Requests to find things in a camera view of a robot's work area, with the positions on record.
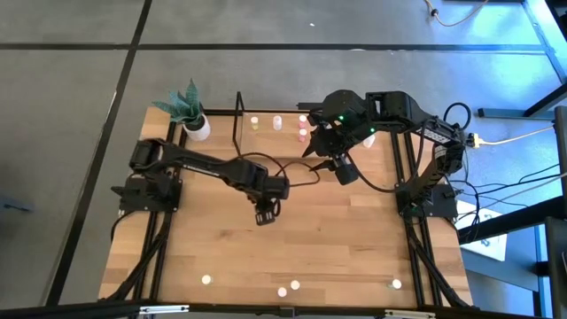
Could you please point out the white plant pot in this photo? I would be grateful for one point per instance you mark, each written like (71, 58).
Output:
(199, 132)

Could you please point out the black metal desk bar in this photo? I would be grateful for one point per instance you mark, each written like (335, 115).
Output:
(509, 221)

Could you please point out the black bar device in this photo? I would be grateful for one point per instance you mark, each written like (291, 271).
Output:
(308, 106)

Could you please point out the green medicine bottle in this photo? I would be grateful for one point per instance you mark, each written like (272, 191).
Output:
(396, 284)

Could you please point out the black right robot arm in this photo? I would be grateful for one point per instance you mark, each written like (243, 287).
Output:
(398, 108)

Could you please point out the black diagonal desk leg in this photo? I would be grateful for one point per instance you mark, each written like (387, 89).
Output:
(545, 101)

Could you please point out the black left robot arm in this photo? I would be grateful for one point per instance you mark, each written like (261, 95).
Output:
(199, 161)

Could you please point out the green snake plant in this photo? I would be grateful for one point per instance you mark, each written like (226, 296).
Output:
(188, 104)

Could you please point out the white medicine bottle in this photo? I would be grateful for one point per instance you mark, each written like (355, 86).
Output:
(369, 141)
(277, 122)

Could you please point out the wooden shelf black frame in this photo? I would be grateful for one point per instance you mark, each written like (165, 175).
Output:
(261, 148)

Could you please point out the black front frame rail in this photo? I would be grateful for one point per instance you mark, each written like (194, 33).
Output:
(88, 311)

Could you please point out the yellow power plug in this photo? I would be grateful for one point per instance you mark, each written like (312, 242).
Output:
(474, 140)

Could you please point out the white printed sheet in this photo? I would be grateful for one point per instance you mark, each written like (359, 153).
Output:
(491, 239)

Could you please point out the black aluminium table frame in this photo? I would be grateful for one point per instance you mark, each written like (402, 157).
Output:
(400, 155)

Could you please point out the silver metal bracket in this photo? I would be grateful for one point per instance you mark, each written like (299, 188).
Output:
(409, 314)
(164, 309)

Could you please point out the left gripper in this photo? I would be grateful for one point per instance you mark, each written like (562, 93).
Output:
(277, 188)

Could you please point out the pink medicine bottle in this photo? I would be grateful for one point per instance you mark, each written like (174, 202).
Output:
(282, 292)
(302, 134)
(302, 119)

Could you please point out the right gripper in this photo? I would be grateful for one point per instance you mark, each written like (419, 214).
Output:
(336, 137)

